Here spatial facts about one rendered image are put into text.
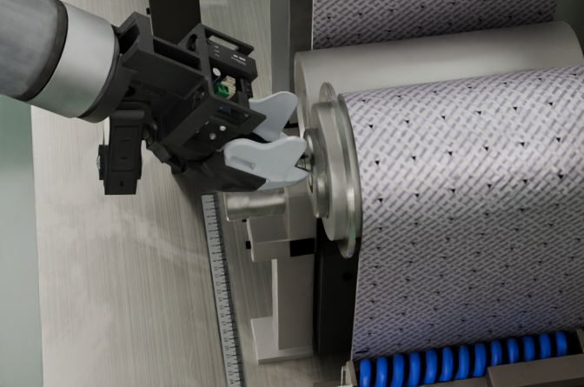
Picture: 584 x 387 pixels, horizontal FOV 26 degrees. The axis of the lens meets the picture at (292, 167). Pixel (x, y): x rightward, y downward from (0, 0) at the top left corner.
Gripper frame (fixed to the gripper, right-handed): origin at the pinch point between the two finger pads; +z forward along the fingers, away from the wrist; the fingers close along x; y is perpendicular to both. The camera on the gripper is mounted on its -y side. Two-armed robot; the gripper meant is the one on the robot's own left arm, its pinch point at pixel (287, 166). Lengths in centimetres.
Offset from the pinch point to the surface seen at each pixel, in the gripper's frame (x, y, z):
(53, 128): 37, -43, 6
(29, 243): 81, -123, 51
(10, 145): 106, -125, 49
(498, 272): -5.6, 2.3, 21.2
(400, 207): -5.3, 5.2, 6.4
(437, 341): -5.6, -9.2, 25.2
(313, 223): 1.6, -7.1, 9.2
